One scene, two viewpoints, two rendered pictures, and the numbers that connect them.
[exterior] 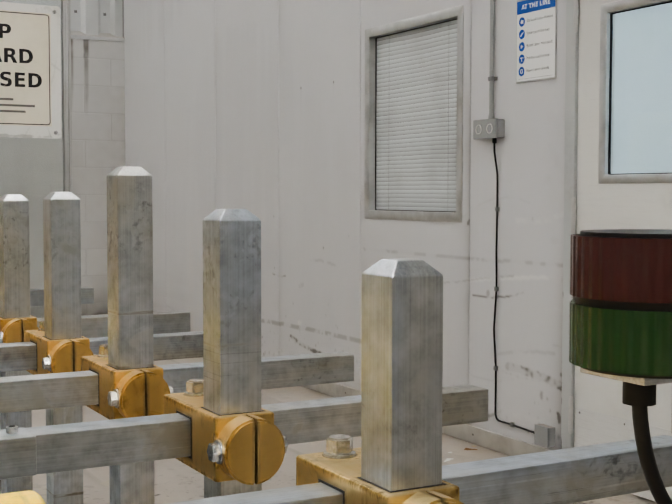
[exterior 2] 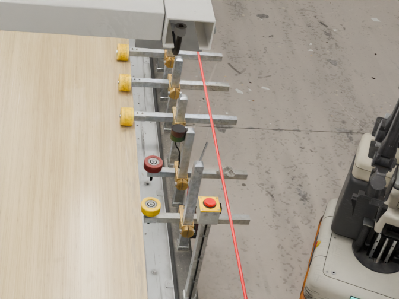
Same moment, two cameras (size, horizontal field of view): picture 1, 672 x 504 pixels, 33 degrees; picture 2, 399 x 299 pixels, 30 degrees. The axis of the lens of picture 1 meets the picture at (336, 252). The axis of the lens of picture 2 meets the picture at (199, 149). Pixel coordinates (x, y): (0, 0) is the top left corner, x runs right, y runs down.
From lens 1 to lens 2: 2.71 m
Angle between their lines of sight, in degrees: 40
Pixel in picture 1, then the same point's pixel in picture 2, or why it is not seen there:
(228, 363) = (174, 80)
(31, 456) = (141, 85)
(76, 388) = (160, 54)
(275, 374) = (202, 57)
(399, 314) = (180, 103)
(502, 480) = (199, 119)
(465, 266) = not seen: outside the picture
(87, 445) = (150, 84)
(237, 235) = (178, 63)
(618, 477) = (220, 122)
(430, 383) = (183, 111)
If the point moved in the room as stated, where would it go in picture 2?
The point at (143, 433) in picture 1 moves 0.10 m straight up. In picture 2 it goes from (160, 84) to (162, 66)
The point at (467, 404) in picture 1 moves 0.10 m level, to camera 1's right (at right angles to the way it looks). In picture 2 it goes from (224, 88) to (243, 95)
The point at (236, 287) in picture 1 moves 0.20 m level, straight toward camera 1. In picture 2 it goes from (177, 70) to (162, 94)
